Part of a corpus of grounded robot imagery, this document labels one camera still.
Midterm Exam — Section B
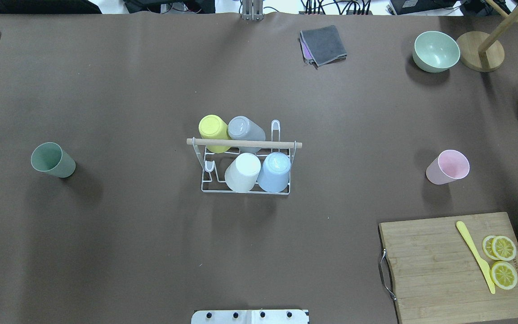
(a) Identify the white plastic cup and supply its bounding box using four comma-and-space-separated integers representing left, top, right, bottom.
225, 153, 261, 193

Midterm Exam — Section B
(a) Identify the lemon slice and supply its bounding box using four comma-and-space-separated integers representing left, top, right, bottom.
491, 235, 517, 262
482, 234, 500, 261
491, 261, 518, 290

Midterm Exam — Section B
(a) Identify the grey folded cloth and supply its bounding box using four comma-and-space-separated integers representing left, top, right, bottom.
299, 25, 347, 67

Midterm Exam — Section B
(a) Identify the green plastic cup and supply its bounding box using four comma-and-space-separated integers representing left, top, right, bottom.
31, 142, 76, 178

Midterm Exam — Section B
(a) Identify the purple cloth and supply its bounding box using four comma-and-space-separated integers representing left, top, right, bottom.
299, 37, 314, 64

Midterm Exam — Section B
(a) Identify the yellow plastic knife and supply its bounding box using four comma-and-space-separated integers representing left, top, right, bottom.
455, 220, 496, 294

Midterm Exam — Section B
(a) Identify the white wire cup rack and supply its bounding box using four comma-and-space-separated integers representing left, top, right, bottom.
187, 115, 304, 196

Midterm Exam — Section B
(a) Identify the pink plastic cup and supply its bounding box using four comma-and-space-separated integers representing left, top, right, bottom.
425, 149, 470, 185

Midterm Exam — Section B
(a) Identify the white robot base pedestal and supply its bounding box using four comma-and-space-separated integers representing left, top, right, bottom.
191, 309, 310, 324

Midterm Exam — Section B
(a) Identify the grey plastic cup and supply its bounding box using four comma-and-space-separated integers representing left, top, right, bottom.
228, 116, 266, 141

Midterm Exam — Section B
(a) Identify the bamboo cutting board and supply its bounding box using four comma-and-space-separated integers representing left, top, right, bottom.
379, 212, 518, 324

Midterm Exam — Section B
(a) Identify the mint green bowl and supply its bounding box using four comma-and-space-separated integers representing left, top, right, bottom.
412, 31, 460, 72

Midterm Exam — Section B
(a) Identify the yellow plastic cup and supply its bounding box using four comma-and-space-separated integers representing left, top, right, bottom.
199, 114, 231, 140

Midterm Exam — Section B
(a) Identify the wooden mug tree stand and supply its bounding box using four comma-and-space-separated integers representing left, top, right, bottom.
456, 0, 518, 72

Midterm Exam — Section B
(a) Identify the light blue plastic cup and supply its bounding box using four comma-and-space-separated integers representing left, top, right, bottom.
257, 152, 291, 193

